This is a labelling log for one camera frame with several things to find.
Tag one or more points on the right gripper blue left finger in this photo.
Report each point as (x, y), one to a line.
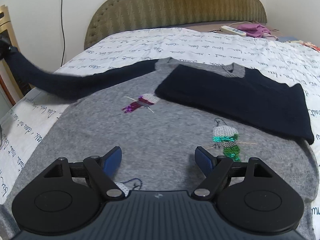
(98, 171)

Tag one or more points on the white remote control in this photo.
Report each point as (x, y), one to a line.
(232, 31)

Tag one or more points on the pile of mixed clothes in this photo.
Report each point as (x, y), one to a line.
(310, 45)

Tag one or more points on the white script-print bed sheet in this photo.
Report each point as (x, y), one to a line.
(28, 122)

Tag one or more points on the purple cloth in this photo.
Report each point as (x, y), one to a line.
(256, 30)

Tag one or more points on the grey and navy knit sweater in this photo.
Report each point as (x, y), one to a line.
(158, 112)

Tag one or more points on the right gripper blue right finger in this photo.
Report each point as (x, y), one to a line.
(218, 172)

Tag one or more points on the olive padded headboard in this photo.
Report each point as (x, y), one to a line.
(115, 16)

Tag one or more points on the wooden bedside cabinet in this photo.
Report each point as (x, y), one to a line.
(13, 87)

